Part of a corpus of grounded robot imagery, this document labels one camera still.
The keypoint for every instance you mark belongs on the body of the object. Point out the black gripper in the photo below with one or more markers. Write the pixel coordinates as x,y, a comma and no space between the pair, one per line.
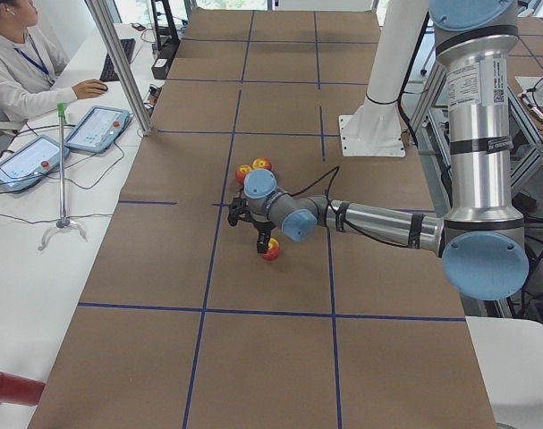
263,231

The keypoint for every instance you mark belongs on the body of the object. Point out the red yellow lone apple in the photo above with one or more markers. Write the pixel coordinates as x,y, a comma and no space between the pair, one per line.
273,250

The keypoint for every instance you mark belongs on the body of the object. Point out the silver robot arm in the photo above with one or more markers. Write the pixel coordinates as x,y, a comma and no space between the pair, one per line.
480,239

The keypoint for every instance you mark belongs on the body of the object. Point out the red yellow apple back-right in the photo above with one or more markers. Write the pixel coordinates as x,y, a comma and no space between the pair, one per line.
241,173

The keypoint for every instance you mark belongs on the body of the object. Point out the red yellow apple back-left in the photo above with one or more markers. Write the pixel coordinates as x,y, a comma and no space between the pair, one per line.
261,163

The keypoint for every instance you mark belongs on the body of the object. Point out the far teach pendant tablet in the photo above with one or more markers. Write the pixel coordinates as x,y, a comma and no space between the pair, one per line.
98,129

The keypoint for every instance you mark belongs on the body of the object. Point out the teach pendant tablet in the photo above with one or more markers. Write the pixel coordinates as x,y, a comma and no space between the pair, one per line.
27,166
98,129

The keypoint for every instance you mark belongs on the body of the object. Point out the reacher grabber tool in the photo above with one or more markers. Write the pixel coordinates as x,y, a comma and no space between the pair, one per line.
63,223

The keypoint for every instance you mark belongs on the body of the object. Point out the near teach pendant tablet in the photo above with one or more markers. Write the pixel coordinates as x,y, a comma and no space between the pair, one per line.
27,166

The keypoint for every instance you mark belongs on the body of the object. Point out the person in white hoodie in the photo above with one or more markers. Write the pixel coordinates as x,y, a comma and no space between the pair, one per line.
29,65

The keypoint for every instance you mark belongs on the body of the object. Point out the red cylinder bottle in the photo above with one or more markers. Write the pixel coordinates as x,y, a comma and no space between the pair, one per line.
19,390

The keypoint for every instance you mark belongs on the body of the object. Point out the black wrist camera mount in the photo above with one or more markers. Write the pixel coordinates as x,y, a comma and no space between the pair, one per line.
238,211

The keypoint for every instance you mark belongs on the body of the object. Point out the aluminium frame post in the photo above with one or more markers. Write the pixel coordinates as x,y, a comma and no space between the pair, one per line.
103,19

